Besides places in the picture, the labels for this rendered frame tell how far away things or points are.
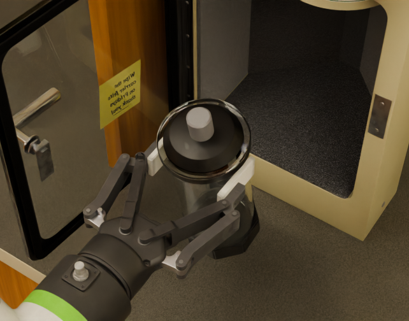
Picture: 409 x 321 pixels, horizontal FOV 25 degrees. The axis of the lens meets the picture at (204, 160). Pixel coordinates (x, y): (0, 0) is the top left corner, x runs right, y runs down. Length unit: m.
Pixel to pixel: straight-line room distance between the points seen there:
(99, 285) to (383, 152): 0.45
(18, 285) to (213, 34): 0.53
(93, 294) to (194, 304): 0.38
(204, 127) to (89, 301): 0.23
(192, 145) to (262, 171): 0.36
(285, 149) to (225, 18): 0.21
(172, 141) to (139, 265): 0.15
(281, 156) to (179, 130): 0.34
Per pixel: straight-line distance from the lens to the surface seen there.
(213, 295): 1.30
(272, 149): 1.37
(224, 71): 1.38
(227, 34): 1.34
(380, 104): 1.16
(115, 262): 0.96
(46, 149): 1.13
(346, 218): 1.35
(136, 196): 1.04
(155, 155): 1.08
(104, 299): 0.94
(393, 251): 1.37
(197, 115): 1.02
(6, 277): 1.54
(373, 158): 1.23
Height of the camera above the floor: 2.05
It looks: 50 degrees down
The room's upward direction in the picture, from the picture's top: straight up
